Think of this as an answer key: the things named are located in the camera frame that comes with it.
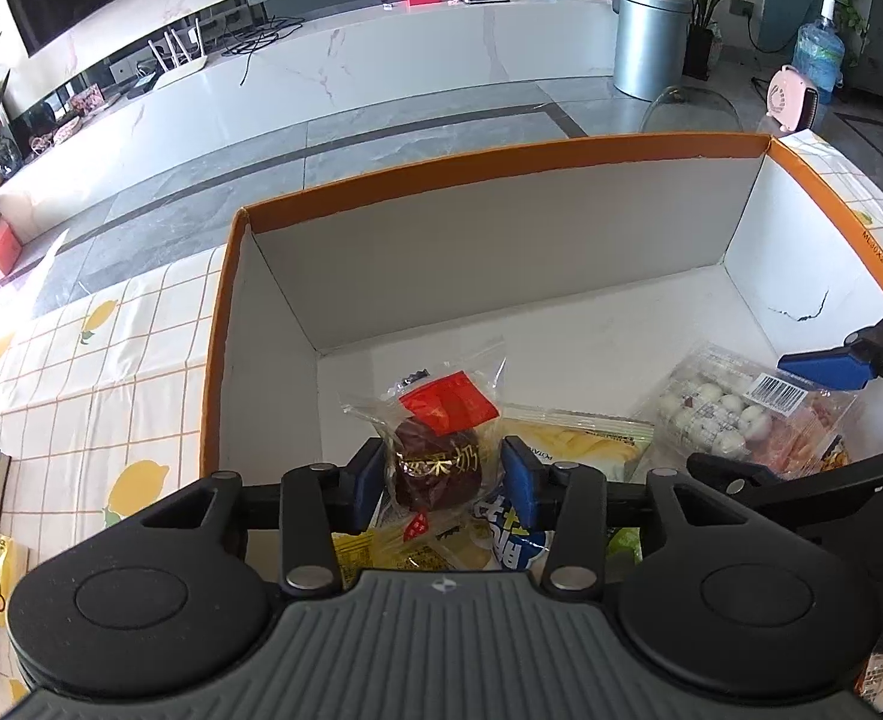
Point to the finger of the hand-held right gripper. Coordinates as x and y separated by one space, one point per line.
824 367
734 469

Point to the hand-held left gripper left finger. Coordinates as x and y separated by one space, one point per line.
366 476

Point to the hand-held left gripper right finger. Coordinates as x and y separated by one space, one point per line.
520 487

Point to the white blue chip packet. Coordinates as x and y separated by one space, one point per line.
516 540

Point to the clear packet of white eggs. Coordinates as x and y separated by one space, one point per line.
711 405

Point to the silver yellow chip packet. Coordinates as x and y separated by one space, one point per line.
576 442

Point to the yellow snack packet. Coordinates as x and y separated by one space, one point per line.
359 551

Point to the red white snack packet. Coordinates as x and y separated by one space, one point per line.
824 457

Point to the brown cake clear packet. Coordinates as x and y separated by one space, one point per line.
441 405

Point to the green lime snack packet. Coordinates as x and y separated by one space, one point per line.
625 544

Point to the orange cardboard box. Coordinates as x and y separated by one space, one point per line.
486 277

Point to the pink fan heater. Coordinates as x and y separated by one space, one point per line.
794 94

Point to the clear glass chair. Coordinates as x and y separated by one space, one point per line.
693 109

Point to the blue water jug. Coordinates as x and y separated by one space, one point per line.
819 52

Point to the silver trash can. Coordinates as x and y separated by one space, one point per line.
651 37

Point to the potted snake plant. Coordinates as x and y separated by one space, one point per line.
700 7

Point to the white marble television cabinet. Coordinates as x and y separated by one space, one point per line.
336 90

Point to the white router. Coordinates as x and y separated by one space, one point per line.
179 60

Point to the dark wall outlet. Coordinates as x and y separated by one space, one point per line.
741 7

